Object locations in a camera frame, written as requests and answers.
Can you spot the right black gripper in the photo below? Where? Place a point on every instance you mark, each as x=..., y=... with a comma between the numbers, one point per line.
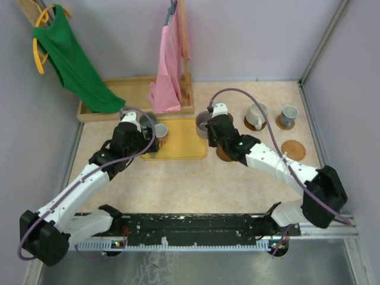
x=211, y=142

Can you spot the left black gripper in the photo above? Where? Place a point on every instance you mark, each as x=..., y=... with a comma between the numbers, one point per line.
x=145, y=142

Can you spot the purple glass cup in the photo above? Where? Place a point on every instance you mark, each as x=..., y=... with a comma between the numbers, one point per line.
x=200, y=121

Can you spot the brown ridged wooden coaster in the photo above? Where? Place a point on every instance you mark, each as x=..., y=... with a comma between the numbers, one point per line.
x=222, y=155

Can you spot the dark teal mug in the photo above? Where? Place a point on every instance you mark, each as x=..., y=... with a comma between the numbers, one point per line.
x=148, y=121

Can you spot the pink lettered mug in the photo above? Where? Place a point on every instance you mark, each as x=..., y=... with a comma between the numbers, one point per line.
x=162, y=133

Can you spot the large white mug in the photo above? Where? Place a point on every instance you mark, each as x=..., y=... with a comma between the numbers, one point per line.
x=253, y=112

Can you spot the grey blue mug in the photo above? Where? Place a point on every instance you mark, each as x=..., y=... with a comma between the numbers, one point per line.
x=288, y=115

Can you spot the cork woven coaster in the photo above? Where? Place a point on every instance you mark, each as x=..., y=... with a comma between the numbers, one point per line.
x=294, y=150

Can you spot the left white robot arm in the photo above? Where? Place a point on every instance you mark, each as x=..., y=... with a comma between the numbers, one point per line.
x=48, y=233

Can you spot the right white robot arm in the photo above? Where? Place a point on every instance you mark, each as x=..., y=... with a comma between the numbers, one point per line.
x=323, y=194

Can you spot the yellow plastic tray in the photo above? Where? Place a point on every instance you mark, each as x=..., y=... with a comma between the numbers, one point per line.
x=183, y=142

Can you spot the wooden tray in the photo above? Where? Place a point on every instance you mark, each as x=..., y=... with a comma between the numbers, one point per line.
x=133, y=90

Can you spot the pink shirt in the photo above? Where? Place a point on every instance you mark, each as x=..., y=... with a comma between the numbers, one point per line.
x=165, y=92

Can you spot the green shirt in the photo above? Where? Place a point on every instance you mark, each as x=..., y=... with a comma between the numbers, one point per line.
x=72, y=66

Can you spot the yellow clothes hanger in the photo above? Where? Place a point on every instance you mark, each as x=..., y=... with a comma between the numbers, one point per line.
x=41, y=23

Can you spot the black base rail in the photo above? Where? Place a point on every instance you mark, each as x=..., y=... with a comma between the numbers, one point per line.
x=193, y=229

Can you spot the aluminium frame rail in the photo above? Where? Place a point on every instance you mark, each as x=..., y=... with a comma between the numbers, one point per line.
x=335, y=230

